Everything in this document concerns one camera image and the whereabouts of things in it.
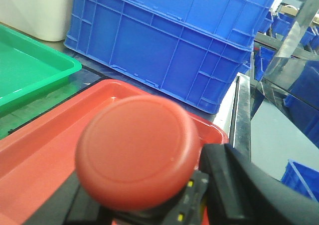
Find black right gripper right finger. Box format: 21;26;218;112
199;144;319;225

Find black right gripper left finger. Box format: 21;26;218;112
24;172;112;225

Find red mushroom push button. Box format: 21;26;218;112
75;95;208;225

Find red plastic tray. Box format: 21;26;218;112
0;79;228;225

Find green plastic tray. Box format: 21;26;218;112
0;25;82;114

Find lower stacked blue crate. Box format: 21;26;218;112
64;0;252;114

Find stacked blue crate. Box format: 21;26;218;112
128;0;274;47
64;0;252;114

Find upper stacked blue crate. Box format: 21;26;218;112
128;0;274;47

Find cream plastic basket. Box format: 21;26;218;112
0;0;72;41

